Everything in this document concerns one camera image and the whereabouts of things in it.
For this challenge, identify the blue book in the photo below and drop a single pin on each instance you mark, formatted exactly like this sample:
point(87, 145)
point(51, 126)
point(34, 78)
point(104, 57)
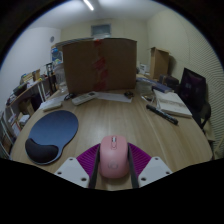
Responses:
point(161, 87)

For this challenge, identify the black office chair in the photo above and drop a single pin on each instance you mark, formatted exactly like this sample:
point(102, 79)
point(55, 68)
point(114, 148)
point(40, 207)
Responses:
point(206, 115)

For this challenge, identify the white remote control with buttons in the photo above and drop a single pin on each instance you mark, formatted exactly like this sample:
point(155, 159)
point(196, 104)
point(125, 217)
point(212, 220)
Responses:
point(84, 98)

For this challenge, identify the blue and white display cabinet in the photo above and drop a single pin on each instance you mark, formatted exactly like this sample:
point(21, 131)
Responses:
point(56, 55)

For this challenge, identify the blue mouse pad, black wrist rest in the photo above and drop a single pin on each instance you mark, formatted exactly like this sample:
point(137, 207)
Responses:
point(53, 130)

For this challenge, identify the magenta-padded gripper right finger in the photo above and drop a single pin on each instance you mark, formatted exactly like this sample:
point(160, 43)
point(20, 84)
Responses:
point(153, 168)

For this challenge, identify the dark bag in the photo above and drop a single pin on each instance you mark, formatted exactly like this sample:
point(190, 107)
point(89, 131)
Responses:
point(169, 81)

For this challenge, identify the frosted glass window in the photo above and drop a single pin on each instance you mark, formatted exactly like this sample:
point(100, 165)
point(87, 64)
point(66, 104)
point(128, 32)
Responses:
point(101, 30)

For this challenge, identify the black floor stand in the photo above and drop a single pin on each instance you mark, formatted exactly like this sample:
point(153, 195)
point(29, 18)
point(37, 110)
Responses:
point(51, 78)

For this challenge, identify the blank white paper sheet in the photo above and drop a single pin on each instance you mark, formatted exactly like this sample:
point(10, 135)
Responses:
point(115, 97)

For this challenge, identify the open white book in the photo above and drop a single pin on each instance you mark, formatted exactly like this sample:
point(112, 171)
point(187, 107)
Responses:
point(173, 103)

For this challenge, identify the black computer monitor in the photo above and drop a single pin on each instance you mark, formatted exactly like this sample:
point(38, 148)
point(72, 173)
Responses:
point(191, 88)

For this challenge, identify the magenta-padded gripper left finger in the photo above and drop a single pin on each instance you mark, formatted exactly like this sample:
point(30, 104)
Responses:
point(71, 170)

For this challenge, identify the small black clip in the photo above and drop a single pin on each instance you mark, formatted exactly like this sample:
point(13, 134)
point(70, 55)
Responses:
point(129, 94)

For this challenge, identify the pink computer mouse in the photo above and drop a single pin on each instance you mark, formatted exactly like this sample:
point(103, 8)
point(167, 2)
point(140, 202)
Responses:
point(114, 156)

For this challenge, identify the ceiling tube light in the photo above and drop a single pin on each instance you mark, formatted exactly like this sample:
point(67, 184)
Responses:
point(88, 4)

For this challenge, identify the large brown cardboard box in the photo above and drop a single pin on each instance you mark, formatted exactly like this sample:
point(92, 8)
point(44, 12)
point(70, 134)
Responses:
point(80, 66)

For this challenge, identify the cluttered shelf unit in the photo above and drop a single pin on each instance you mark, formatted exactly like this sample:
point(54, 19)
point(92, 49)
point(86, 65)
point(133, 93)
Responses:
point(20, 100)

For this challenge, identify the round wall clock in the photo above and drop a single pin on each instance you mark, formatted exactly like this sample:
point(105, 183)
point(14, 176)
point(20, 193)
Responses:
point(52, 39)

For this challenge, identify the black marker pen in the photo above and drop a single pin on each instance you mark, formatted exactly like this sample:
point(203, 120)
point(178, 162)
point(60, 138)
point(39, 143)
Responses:
point(161, 114)

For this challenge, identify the plain white remote control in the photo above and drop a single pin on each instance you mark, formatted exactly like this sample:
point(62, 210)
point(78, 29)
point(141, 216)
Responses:
point(52, 106)

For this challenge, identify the clear plastic jar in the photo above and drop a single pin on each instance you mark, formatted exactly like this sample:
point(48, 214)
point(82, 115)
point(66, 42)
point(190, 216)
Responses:
point(60, 76)

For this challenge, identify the open tall cardboard box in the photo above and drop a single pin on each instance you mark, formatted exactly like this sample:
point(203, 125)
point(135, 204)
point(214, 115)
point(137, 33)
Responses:
point(159, 63)

